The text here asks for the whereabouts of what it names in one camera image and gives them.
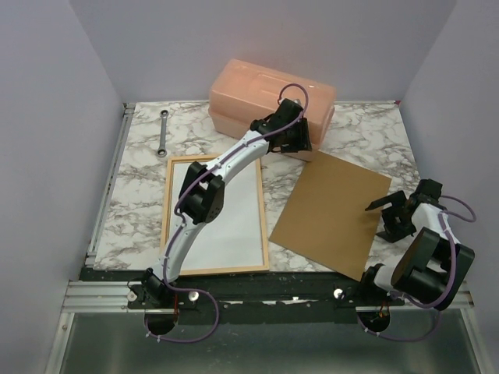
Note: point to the black table edge rail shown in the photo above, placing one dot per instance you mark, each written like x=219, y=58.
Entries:
x=244, y=298

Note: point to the photo print with window scene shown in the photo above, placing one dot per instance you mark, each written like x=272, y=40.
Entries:
x=234, y=222

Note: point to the aluminium side rail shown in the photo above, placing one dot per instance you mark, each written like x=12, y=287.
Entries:
x=129, y=109

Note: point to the translucent orange plastic box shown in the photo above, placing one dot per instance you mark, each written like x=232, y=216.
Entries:
x=244, y=92

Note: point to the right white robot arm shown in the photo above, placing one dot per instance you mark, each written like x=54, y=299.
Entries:
x=435, y=264

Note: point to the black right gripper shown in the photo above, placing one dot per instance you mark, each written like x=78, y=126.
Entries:
x=392, y=232

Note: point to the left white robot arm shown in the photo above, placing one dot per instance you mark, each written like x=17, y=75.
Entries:
x=201, y=197

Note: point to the brown frame backing board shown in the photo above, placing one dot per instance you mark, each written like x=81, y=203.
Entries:
x=324, y=218

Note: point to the silver ratchet wrench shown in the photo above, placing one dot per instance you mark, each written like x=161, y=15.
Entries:
x=161, y=151

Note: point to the light wooden picture frame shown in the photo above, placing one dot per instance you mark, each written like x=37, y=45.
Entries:
x=167, y=218

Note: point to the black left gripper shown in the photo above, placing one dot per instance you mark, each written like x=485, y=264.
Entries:
x=300, y=142

